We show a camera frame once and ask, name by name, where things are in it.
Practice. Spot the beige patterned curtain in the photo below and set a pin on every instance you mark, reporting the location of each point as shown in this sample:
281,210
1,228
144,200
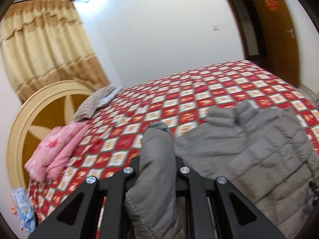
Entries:
44,42

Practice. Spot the grey puffer jacket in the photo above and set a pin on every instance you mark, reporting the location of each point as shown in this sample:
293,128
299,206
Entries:
265,153

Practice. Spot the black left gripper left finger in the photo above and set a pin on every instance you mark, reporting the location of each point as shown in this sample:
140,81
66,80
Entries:
94,210

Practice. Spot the silver door handle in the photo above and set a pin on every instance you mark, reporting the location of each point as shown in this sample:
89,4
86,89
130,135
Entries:
291,33

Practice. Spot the cream round wooden headboard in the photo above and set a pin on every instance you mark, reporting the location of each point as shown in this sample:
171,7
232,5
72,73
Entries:
51,106

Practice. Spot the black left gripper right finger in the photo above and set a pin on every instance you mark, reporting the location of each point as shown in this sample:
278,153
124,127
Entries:
215,208

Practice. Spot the grey striped pillow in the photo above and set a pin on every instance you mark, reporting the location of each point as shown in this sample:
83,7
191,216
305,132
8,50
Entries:
97,100

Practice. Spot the brown wooden door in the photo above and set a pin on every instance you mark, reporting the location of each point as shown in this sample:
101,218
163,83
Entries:
282,50

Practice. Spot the light blue patterned cloth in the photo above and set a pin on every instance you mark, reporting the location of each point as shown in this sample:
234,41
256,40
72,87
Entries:
23,209

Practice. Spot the red checkered cartoon bedspread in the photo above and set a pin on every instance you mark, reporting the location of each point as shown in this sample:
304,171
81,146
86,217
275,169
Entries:
181,101

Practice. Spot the red door decoration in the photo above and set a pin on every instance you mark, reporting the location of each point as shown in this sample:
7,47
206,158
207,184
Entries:
271,5

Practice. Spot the pink folded blanket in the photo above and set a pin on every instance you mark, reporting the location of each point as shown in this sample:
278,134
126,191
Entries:
54,152

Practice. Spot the white wall switch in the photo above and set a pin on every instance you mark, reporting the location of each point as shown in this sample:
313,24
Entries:
215,28

